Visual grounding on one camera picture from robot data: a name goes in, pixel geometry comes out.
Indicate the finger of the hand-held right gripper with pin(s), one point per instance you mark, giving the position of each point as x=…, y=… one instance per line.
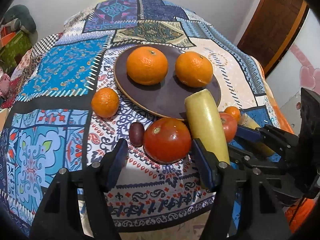
x=247, y=133
x=243, y=156

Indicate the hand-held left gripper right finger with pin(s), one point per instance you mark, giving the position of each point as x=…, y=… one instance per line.
x=203, y=165

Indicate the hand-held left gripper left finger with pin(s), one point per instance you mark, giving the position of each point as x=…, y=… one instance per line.
x=120, y=155

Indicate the small red tomato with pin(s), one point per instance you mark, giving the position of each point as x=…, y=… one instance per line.
x=229, y=127

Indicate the small mandarin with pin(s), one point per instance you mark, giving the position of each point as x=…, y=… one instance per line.
x=105, y=102
x=233, y=113

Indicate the dark purple plum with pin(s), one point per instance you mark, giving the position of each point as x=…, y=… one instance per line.
x=136, y=134

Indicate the yellow-green zucchini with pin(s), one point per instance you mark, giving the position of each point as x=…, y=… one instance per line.
x=206, y=122

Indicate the large red tomato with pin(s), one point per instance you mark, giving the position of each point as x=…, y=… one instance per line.
x=167, y=140

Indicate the dark brown plate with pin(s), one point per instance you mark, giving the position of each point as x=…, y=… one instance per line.
x=160, y=97

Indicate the large orange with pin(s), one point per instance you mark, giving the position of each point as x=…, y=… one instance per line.
x=147, y=65
x=194, y=69

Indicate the blue patchwork tablecloth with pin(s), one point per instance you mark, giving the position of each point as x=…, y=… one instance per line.
x=62, y=80

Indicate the wooden wardrobe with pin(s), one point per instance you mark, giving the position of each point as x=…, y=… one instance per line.
x=272, y=25

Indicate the pink plush toy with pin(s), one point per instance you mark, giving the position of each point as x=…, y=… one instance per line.
x=3, y=82

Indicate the green patterned box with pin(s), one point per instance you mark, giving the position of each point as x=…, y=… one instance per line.
x=15, y=48

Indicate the orange cardboard box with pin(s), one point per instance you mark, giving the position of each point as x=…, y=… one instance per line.
x=6, y=36

